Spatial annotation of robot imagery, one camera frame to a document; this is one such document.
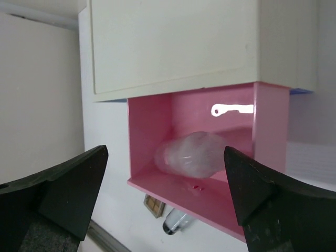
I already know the purple bottom drawer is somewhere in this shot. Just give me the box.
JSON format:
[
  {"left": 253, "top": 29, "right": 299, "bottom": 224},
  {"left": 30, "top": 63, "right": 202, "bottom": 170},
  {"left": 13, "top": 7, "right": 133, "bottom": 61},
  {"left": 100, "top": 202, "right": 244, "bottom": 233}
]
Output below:
[{"left": 103, "top": 88, "right": 313, "bottom": 103}]

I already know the white drawer cabinet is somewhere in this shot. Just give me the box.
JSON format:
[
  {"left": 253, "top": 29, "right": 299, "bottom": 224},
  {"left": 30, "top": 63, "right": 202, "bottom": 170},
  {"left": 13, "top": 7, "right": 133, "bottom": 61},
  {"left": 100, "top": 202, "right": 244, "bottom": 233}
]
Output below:
[{"left": 87, "top": 1, "right": 318, "bottom": 101}]

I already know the aluminium front rail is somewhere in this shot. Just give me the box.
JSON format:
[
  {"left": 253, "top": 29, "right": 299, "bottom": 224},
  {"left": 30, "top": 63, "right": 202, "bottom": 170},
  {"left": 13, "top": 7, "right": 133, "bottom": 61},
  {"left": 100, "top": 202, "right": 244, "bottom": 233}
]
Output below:
[{"left": 87, "top": 220, "right": 131, "bottom": 252}]

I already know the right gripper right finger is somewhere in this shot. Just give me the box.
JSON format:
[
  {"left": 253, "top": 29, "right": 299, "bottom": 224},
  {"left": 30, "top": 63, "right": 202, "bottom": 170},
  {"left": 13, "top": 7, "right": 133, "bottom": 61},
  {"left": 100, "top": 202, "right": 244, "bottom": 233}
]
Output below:
[{"left": 224, "top": 146, "right": 335, "bottom": 251}]

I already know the pink drawer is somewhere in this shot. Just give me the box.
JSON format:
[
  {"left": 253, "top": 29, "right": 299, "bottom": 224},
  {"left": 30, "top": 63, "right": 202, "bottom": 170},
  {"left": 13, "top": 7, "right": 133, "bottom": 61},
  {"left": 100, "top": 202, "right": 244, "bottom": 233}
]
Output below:
[{"left": 128, "top": 82, "right": 290, "bottom": 240}]

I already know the long brown eyeshadow palette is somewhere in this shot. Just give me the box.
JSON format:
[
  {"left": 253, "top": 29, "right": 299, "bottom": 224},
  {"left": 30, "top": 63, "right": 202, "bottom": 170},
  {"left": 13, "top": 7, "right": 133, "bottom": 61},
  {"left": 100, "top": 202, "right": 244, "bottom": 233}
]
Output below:
[{"left": 143, "top": 194, "right": 165, "bottom": 218}]

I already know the clear bottle black cap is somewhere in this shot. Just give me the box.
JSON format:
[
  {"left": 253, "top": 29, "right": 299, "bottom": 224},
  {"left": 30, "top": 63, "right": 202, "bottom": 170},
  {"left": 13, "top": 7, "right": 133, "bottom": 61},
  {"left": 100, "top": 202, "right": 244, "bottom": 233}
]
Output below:
[{"left": 162, "top": 208, "right": 195, "bottom": 235}]

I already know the clear ribbed plastic bottle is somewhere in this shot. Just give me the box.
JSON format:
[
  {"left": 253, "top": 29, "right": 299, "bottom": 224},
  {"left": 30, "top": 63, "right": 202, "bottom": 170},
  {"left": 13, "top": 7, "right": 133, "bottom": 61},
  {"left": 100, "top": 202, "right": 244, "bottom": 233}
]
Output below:
[{"left": 154, "top": 131, "right": 226, "bottom": 179}]

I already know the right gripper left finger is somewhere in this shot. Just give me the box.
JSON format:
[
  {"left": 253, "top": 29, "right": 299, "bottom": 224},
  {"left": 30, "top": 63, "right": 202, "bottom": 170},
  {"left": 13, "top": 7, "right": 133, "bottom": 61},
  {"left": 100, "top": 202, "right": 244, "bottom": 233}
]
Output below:
[{"left": 1, "top": 145, "right": 108, "bottom": 251}]

